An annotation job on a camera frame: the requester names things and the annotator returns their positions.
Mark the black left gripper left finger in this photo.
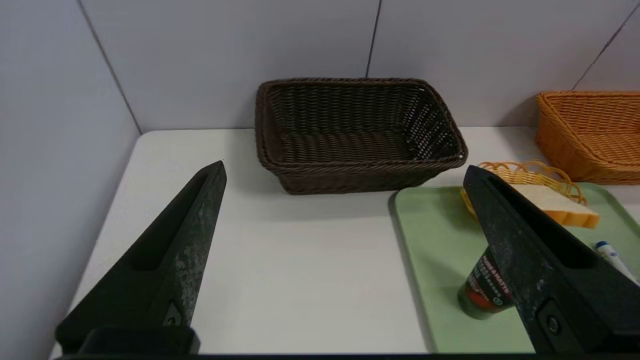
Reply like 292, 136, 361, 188
55, 160, 228, 356

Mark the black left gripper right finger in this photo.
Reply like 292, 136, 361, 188
462, 165, 640, 356

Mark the white marker with blue cap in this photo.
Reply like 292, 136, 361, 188
594, 241, 640, 286

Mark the black cosmetic tube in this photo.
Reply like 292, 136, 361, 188
457, 247, 516, 321

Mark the white bread slice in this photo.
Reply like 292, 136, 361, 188
505, 183, 600, 230

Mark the small yellow scalloped basket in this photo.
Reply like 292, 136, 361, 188
460, 160, 588, 221

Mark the orange wicker basket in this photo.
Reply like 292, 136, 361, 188
536, 90, 640, 186

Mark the dark brown wicker basket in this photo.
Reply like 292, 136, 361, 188
255, 77, 469, 195

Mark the light green plastic tray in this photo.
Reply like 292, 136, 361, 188
390, 182, 640, 354

